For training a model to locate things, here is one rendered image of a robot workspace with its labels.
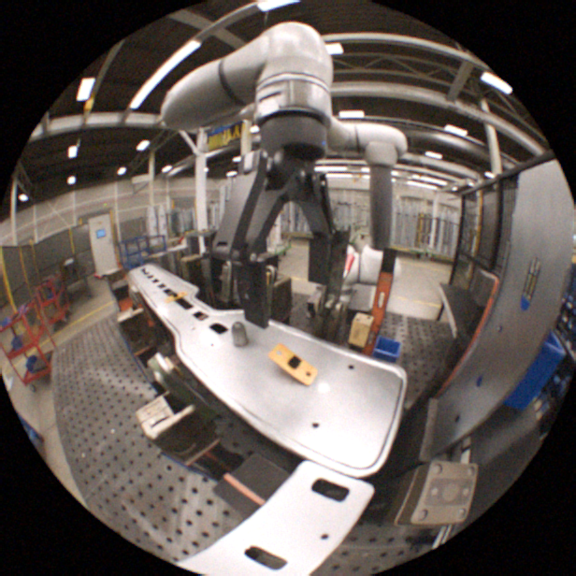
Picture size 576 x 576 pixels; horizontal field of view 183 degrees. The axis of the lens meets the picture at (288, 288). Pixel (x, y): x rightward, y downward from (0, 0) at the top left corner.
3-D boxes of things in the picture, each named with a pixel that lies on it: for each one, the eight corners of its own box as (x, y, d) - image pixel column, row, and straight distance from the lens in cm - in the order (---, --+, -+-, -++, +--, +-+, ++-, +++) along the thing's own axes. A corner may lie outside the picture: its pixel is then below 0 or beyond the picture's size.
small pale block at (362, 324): (325, 415, 62) (352, 320, 35) (331, 408, 64) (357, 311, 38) (336, 420, 62) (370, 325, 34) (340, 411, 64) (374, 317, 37)
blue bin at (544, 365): (472, 394, 38) (514, 328, 32) (466, 317, 63) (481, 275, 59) (525, 412, 47) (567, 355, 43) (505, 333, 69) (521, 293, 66)
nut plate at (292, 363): (266, 355, 31) (268, 352, 30) (279, 342, 33) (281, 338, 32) (308, 386, 31) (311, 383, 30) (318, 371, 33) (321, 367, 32)
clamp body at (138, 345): (153, 392, 80) (109, 312, 61) (177, 377, 80) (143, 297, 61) (163, 408, 73) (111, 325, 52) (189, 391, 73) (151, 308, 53)
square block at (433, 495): (330, 514, 56) (407, 525, 22) (346, 491, 57) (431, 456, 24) (358, 523, 58) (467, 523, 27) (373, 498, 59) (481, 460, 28)
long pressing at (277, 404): (123, 274, 132) (123, 272, 132) (153, 264, 135) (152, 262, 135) (373, 486, 28) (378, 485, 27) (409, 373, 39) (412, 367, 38)
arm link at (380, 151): (357, 272, 109) (395, 276, 111) (356, 291, 96) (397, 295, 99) (352, 127, 91) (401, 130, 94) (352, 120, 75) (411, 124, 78)
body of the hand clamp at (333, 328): (305, 398, 65) (314, 308, 40) (315, 385, 68) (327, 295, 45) (321, 406, 64) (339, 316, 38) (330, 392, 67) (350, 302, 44)
